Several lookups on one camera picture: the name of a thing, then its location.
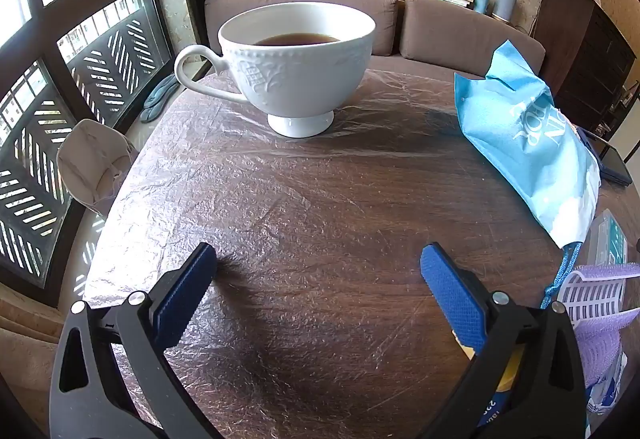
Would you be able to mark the dark blue case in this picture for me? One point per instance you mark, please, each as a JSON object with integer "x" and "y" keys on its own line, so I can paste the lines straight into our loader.
{"x": 607, "y": 164}

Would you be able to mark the teal cylinder container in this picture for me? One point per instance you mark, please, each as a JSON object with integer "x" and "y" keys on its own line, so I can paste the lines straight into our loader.
{"x": 481, "y": 1}

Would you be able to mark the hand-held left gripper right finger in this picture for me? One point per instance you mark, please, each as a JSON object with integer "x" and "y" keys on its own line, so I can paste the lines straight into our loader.
{"x": 450, "y": 289}

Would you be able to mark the purple hair roller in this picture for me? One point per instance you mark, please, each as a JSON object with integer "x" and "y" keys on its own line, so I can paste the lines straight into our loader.
{"x": 600, "y": 289}

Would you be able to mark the dark wooden cabinet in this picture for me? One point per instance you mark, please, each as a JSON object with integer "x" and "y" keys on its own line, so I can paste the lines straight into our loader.
{"x": 585, "y": 54}

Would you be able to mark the light blue plastic bag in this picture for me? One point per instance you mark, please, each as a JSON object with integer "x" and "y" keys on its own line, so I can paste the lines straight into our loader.
{"x": 520, "y": 129}

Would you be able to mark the white teacup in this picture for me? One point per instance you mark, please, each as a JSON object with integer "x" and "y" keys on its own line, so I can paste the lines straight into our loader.
{"x": 300, "y": 69}

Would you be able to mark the grey blue cylinder speaker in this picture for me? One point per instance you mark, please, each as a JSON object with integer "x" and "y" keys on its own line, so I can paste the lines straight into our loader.
{"x": 505, "y": 4}

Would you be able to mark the clear plastic box teal label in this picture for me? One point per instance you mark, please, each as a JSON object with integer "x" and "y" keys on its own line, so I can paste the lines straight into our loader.
{"x": 607, "y": 239}

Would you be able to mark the grey blue slipper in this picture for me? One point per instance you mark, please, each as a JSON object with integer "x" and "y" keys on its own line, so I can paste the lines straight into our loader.
{"x": 162, "y": 89}
{"x": 150, "y": 111}

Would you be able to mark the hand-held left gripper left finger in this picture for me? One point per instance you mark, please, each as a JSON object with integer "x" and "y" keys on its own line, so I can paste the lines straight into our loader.
{"x": 182, "y": 289}

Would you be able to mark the dark window railing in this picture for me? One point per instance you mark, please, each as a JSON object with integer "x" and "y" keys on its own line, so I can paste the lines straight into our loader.
{"x": 50, "y": 144}

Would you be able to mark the white blue packet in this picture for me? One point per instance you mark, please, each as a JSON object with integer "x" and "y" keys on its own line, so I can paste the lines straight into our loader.
{"x": 605, "y": 389}

